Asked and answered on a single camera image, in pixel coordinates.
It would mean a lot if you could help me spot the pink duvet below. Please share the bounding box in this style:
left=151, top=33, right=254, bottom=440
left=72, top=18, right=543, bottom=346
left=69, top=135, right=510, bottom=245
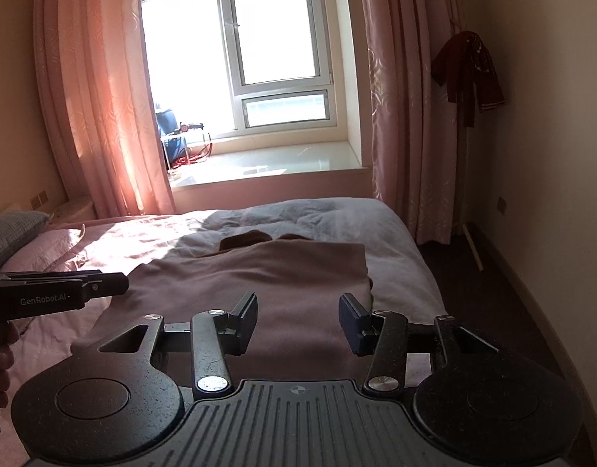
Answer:
left=0, top=197, right=449, bottom=467

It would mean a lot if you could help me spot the mauve cloth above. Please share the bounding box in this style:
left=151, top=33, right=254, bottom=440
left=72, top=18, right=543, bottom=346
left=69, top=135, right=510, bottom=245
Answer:
left=71, top=239, right=371, bottom=382

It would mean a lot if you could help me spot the blue object on windowsill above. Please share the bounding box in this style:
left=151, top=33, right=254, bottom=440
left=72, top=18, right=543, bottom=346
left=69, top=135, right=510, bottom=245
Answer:
left=156, top=110, right=213, bottom=170

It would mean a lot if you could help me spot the white framed window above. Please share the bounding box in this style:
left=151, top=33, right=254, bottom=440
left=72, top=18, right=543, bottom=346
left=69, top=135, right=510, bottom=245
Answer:
left=143, top=0, right=345, bottom=146

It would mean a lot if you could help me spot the dark coat on stand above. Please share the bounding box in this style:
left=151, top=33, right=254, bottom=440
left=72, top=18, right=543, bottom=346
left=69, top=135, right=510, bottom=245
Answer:
left=431, top=31, right=505, bottom=128

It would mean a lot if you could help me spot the grey pillow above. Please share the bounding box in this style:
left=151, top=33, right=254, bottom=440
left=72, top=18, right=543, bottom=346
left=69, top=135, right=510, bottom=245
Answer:
left=0, top=211, right=50, bottom=268

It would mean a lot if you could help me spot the pink pillow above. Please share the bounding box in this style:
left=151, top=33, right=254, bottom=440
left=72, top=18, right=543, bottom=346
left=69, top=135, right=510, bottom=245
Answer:
left=0, top=225, right=85, bottom=272

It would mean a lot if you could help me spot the pink left curtain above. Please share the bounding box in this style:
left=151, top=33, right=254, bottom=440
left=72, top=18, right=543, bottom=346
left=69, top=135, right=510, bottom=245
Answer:
left=33, top=0, right=175, bottom=218

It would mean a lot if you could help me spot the pink curtain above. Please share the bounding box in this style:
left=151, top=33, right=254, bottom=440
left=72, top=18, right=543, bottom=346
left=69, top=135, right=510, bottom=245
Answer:
left=362, top=0, right=462, bottom=244
left=33, top=0, right=175, bottom=218

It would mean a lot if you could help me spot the pink right curtain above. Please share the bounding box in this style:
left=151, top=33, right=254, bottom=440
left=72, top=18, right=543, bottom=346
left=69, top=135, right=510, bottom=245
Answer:
left=362, top=0, right=462, bottom=244

